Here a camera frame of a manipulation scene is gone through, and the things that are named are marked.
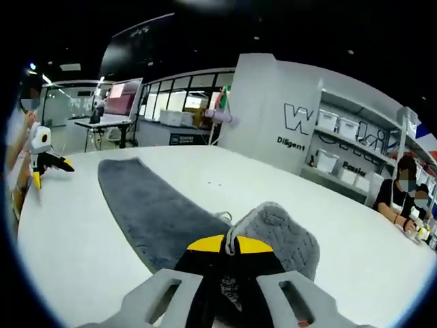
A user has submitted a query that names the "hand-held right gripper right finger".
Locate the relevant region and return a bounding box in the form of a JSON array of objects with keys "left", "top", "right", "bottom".
[{"left": 234, "top": 235, "right": 371, "bottom": 328}]

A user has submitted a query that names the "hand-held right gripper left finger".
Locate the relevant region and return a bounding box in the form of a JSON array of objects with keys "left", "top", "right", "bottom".
[{"left": 81, "top": 234, "right": 228, "bottom": 328}]

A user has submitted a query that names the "grey towel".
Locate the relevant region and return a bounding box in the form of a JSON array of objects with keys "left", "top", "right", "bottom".
[{"left": 97, "top": 156, "right": 320, "bottom": 312}]

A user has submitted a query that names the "standing desk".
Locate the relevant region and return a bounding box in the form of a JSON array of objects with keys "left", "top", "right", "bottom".
[{"left": 72, "top": 113, "right": 135, "bottom": 152}]

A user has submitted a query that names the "monitor with purple screen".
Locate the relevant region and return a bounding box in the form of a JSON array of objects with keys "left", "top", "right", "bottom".
[{"left": 103, "top": 77, "right": 144, "bottom": 119}]

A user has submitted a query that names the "white lidded plastic crate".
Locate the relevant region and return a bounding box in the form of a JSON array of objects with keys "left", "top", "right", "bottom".
[{"left": 159, "top": 109, "right": 193, "bottom": 126}]

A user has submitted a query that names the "black sign panel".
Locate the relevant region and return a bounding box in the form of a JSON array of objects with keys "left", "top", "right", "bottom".
[{"left": 169, "top": 132, "right": 196, "bottom": 146}]

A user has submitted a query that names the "large dark hanging screen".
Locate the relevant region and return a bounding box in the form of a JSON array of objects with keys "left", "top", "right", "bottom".
[{"left": 98, "top": 12, "right": 175, "bottom": 83}]

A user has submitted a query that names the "brown cardboard box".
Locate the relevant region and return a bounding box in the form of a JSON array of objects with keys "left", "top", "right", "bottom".
[{"left": 192, "top": 109, "right": 210, "bottom": 128}]

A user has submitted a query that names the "lavender roll with white stand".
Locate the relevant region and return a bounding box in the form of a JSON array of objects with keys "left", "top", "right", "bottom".
[{"left": 204, "top": 107, "right": 240, "bottom": 146}]

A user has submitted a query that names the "group of white storage bins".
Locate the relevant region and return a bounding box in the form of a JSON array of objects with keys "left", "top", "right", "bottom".
[{"left": 315, "top": 111, "right": 437, "bottom": 206}]

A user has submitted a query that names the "small red green flag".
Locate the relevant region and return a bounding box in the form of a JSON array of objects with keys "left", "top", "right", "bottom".
[{"left": 216, "top": 85, "right": 234, "bottom": 111}]

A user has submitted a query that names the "grey metal shelving rack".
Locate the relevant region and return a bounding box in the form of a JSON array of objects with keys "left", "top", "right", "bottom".
[{"left": 300, "top": 79, "right": 437, "bottom": 220}]

